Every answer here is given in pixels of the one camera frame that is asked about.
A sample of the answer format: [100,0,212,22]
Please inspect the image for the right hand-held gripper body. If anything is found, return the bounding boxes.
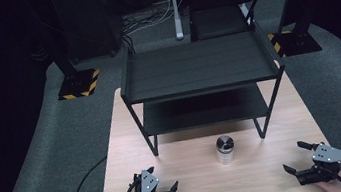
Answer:
[292,140,341,188]

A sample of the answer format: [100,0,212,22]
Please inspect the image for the silver can with dark lid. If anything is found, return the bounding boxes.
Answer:
[214,134,239,167]

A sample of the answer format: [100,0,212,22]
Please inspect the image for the black two-tier shelf rack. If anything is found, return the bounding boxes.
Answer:
[112,18,296,161]

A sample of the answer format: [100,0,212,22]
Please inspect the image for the person's right hand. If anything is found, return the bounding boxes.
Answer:
[313,170,341,192]

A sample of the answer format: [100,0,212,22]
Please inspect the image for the black stand with striped base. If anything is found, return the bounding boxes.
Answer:
[262,0,324,61]
[23,0,105,105]

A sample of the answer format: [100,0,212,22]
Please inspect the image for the black chair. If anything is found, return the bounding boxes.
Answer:
[184,0,268,44]

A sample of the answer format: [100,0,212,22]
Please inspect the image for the white metal stand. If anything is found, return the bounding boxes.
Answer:
[170,0,258,41]

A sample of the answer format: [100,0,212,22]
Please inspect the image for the bundle of floor cables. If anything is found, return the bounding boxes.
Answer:
[118,0,181,37]

